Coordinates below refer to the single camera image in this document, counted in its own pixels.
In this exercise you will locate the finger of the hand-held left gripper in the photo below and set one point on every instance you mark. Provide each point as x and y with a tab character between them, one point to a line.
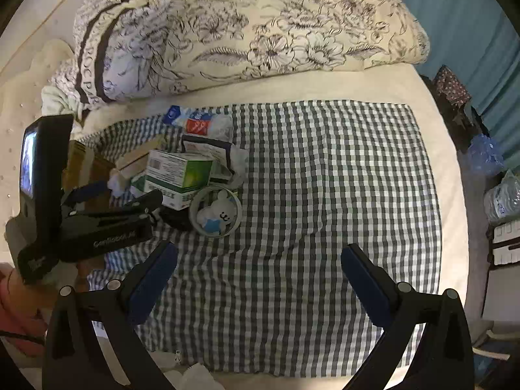
146	201
91	190

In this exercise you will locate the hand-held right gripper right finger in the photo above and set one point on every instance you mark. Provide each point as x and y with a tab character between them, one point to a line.
365	280

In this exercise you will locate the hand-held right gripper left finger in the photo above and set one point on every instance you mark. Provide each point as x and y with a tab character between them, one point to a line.
152	280

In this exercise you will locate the cardboard box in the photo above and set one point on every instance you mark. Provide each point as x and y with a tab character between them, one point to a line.
87	166

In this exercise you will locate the white tissue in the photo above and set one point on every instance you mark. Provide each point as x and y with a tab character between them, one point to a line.
118	185

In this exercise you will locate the green white medicine box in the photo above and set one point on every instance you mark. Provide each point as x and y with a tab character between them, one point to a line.
170	166
178	199

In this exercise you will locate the beige box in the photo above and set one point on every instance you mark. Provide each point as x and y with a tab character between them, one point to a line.
134	160

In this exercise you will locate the person's left forearm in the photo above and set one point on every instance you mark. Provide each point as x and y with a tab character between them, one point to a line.
18	308

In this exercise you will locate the black pouch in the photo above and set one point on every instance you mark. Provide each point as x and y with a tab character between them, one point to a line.
174	219

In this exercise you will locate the cream tufted headboard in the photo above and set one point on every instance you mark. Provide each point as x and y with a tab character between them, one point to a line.
16	130

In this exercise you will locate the white bear toy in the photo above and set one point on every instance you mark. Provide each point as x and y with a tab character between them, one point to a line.
219	213

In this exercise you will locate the blue white packet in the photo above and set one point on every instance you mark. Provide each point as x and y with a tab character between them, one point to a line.
174	114

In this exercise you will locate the checked cloth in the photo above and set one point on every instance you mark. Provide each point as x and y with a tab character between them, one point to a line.
304	211

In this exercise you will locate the clear round tub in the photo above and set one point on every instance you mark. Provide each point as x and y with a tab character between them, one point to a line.
239	211

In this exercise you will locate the mint green towel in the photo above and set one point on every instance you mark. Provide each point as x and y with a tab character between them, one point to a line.
57	101

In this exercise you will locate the white paper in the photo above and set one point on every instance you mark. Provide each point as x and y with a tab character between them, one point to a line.
195	375

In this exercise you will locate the white storage rack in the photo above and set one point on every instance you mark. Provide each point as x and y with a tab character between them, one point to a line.
505	243

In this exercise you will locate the pack of clear bottles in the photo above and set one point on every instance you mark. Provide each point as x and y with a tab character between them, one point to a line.
503	199

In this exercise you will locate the blue plastic bag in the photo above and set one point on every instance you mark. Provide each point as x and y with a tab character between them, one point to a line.
485	152

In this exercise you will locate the dark patterned bag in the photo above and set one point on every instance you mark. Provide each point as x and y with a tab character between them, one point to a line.
451	85

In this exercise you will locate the floral patterned pillow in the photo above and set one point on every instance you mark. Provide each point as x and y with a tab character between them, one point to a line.
284	28

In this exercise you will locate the teal curtain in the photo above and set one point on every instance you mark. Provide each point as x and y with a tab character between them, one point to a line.
459	16

